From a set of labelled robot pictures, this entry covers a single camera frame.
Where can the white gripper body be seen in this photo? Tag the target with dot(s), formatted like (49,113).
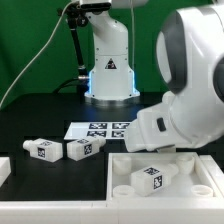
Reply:
(134,141)

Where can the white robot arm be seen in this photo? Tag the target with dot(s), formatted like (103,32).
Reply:
(190,57)

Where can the white tag sheet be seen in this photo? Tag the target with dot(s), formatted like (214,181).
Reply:
(108,130)

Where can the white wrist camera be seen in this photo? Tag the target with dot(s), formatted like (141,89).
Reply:
(156,126)

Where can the white right wall block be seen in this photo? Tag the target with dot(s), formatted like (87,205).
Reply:
(214,171)

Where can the white wall block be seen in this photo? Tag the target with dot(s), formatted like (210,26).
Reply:
(5,169)
(214,171)

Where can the white front wall rail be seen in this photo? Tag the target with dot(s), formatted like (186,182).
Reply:
(153,211)

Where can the white left wall block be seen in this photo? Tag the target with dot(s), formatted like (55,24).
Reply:
(5,169)

